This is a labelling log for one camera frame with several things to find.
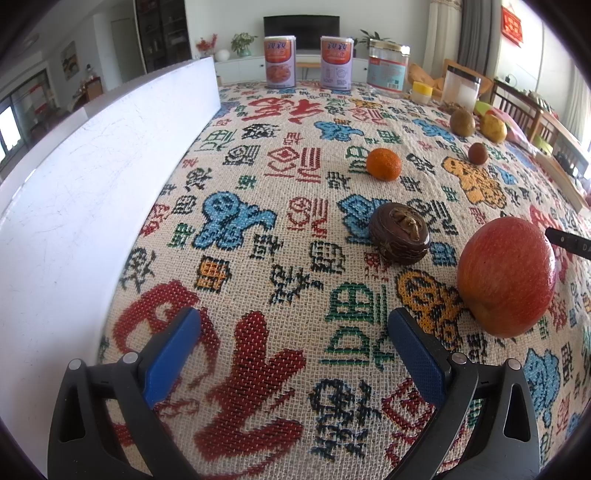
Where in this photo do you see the grey curtain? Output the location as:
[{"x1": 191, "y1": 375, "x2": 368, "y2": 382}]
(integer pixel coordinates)
[{"x1": 462, "y1": 0, "x2": 502, "y2": 80}]

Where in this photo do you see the brown kiwi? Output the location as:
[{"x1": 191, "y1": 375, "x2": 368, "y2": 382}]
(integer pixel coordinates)
[{"x1": 450, "y1": 108, "x2": 476, "y2": 138}]

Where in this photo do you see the white box with cardboard bottom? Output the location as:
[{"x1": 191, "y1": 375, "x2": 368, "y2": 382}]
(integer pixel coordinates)
[{"x1": 0, "y1": 55, "x2": 223, "y2": 480}]

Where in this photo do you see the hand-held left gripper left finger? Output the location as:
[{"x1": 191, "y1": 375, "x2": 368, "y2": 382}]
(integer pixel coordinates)
[{"x1": 47, "y1": 306, "x2": 202, "y2": 480}]

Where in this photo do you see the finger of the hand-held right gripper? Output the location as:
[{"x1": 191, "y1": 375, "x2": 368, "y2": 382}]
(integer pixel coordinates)
[{"x1": 545, "y1": 226, "x2": 591, "y2": 260}]

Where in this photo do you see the red apple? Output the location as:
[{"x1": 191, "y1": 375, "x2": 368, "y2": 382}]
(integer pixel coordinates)
[{"x1": 457, "y1": 217, "x2": 557, "y2": 338}]

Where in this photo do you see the clear jar with black lid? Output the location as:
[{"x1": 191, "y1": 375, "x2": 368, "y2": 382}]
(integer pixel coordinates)
[{"x1": 442, "y1": 65, "x2": 482, "y2": 114}]

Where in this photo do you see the tall black display cabinet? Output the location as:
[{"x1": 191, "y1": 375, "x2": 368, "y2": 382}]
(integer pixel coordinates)
[{"x1": 135, "y1": 0, "x2": 192, "y2": 75}]

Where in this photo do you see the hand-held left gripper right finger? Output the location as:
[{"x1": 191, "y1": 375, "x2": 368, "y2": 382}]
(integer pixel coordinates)
[{"x1": 385, "y1": 307, "x2": 542, "y2": 480}]

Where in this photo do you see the red wall hanging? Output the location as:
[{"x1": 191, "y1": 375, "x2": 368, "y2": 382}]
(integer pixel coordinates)
[{"x1": 501, "y1": 6, "x2": 524, "y2": 47}]

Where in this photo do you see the clear jar with gold lid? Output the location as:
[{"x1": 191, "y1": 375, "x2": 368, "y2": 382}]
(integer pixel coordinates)
[{"x1": 367, "y1": 39, "x2": 411, "y2": 96}]

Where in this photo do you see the small wooden stool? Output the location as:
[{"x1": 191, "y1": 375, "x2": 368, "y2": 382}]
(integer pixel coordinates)
[{"x1": 296, "y1": 60, "x2": 322, "y2": 82}]

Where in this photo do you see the covered standing air conditioner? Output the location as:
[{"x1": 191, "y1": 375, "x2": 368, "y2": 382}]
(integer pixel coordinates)
[{"x1": 427, "y1": 0, "x2": 463, "y2": 71}]

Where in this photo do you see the green potted plant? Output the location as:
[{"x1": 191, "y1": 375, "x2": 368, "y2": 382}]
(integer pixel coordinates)
[{"x1": 230, "y1": 32, "x2": 259, "y2": 58}]

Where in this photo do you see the printed woven tablecloth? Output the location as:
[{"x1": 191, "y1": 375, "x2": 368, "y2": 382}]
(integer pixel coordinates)
[{"x1": 95, "y1": 80, "x2": 591, "y2": 480}]

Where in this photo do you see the purple labelled can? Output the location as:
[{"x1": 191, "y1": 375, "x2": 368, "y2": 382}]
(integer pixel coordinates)
[{"x1": 320, "y1": 36, "x2": 355, "y2": 90}]

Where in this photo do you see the pink labelled can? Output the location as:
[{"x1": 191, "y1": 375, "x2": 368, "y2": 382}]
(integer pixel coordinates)
[{"x1": 263, "y1": 36, "x2": 297, "y2": 89}]

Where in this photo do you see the framed wall picture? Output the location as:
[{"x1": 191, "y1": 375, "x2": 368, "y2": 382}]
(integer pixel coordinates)
[{"x1": 61, "y1": 40, "x2": 79, "y2": 82}]

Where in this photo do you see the colourful plastic bag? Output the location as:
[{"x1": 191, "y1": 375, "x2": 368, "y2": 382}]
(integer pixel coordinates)
[{"x1": 473, "y1": 100, "x2": 539, "y2": 153}]

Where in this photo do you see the white television cabinet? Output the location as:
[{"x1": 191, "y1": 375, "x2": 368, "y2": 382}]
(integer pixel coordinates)
[{"x1": 215, "y1": 52, "x2": 370, "y2": 86}]

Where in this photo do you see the orange lounge chair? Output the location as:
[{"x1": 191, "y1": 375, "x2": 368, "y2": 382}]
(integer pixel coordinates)
[{"x1": 408, "y1": 61, "x2": 447, "y2": 89}]

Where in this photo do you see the black television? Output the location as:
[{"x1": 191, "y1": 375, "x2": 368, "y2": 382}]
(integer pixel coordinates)
[{"x1": 263, "y1": 15, "x2": 341, "y2": 49}]

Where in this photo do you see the dark brown mangosteen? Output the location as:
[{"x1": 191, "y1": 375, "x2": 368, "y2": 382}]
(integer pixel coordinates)
[{"x1": 368, "y1": 202, "x2": 431, "y2": 267}]

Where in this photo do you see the wooden slatted chair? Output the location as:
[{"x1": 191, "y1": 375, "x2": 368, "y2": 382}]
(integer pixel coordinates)
[{"x1": 489, "y1": 78, "x2": 557, "y2": 145}]

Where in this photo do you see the tangerine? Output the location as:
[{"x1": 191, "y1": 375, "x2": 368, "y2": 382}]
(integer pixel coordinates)
[{"x1": 366, "y1": 148, "x2": 403, "y2": 182}]

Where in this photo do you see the yellow pear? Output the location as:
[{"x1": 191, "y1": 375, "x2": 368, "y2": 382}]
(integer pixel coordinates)
[{"x1": 481, "y1": 113, "x2": 509, "y2": 143}]

